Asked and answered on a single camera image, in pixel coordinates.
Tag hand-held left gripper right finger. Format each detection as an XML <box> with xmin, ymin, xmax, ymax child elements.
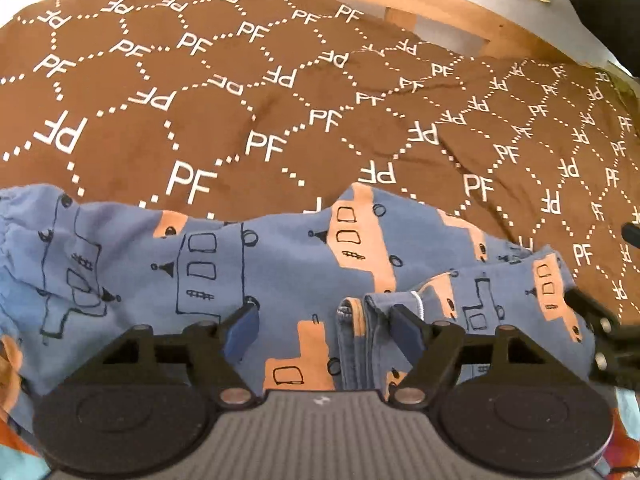
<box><xmin>387</xmin><ymin>304</ymin><xmax>561</xmax><ymax>407</ymax></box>

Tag black hanging cloth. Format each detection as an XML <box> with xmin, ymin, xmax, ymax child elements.
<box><xmin>547</xmin><ymin>0</ymin><xmax>640</xmax><ymax>68</ymax></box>

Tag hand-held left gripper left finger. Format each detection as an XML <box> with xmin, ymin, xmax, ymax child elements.
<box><xmin>97</xmin><ymin>304</ymin><xmax>261</xmax><ymax>407</ymax></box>

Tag blue patterned pants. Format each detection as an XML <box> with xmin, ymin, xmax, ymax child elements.
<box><xmin>0</xmin><ymin>182</ymin><xmax>597</xmax><ymax>413</ymax></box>

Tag brown printed blanket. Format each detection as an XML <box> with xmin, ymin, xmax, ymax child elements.
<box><xmin>0</xmin><ymin>0</ymin><xmax>640</xmax><ymax>480</ymax></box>

